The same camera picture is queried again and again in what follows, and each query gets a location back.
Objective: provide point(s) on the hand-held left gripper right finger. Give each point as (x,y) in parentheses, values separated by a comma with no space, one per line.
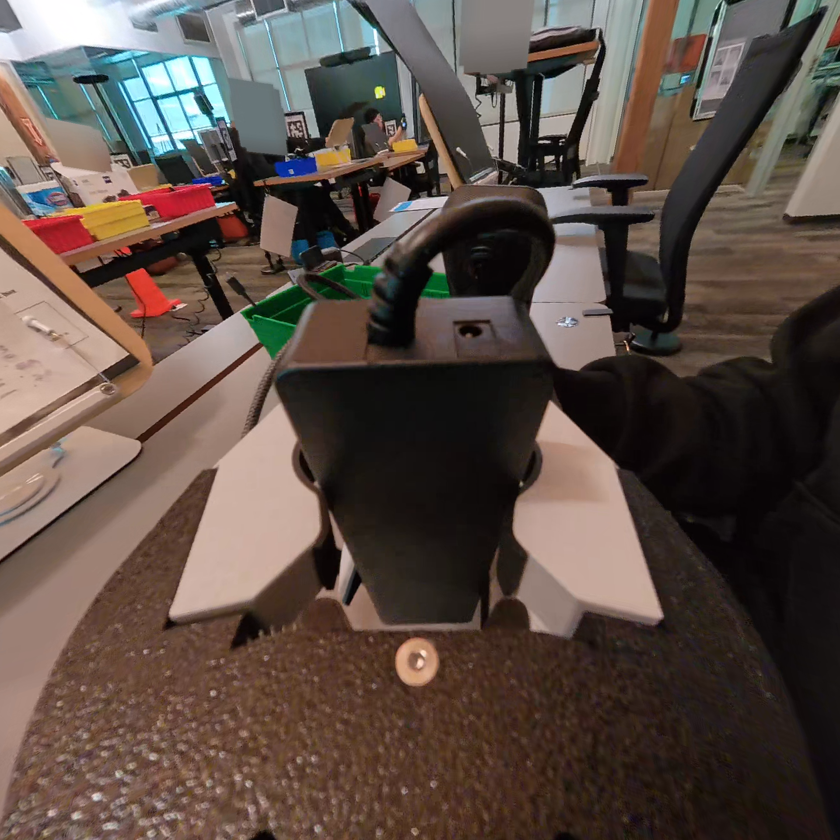
(577,525)

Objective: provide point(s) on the black adapter box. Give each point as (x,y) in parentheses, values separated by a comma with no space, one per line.
(420,459)

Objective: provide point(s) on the framed wall poster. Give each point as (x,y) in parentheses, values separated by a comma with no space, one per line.
(722,59)

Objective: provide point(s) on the black standing desk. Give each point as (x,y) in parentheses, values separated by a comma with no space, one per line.
(564,52)

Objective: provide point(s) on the dark leaning panel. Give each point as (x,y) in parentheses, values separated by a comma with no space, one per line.
(420,79)

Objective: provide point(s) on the black office chair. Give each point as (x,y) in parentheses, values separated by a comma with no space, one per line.
(715,164)

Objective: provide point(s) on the orange traffic cone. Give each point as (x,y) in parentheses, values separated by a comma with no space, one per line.
(151,298)

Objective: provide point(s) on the white cardboard box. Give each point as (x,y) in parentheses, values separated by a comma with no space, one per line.
(98,184)

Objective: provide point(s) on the yellow plastic bin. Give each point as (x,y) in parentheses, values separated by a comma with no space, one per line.
(333,157)
(111,220)

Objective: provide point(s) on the blue plastic bin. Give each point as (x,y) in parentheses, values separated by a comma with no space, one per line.
(295,169)

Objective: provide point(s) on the wooden document stand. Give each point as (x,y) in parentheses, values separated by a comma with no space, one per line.
(85,472)

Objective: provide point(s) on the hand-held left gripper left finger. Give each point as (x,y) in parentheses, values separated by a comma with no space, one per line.
(249,525)

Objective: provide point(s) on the green plastic bin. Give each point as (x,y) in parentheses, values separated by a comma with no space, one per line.
(275,325)

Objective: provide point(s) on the red plastic basket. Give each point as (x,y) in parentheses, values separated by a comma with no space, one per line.
(59,235)
(170,202)

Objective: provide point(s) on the grey desk divider panel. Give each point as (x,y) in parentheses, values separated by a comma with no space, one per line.
(256,118)

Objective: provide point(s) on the black wall screen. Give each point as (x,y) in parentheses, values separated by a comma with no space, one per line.
(348,85)

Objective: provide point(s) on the wooden pillar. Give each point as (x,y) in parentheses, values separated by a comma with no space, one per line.
(646,85)

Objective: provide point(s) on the wooden office desk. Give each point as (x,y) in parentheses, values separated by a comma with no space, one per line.
(164,228)
(341,174)

